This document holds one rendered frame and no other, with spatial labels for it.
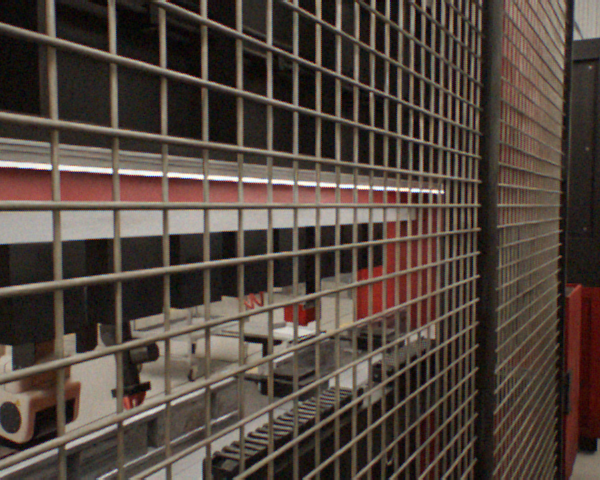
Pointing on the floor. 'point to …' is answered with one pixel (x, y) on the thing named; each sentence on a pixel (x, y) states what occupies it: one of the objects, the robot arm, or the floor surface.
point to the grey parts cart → (187, 335)
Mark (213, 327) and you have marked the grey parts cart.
